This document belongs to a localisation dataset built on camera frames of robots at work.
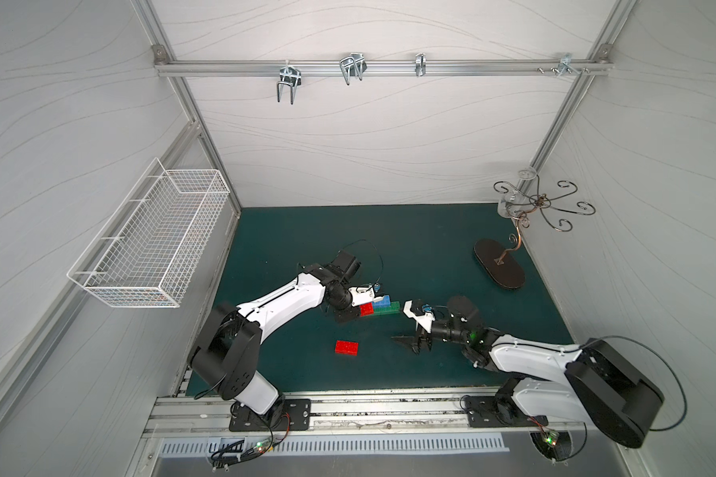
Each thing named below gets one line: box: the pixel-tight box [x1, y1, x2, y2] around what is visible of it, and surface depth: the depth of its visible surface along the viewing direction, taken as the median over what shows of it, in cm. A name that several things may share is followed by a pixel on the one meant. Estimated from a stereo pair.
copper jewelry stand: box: [474, 167, 597, 290], surface depth 88 cm
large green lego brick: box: [373, 301, 401, 316], surface depth 92 cm
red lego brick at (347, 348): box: [335, 339, 359, 356], surface depth 85 cm
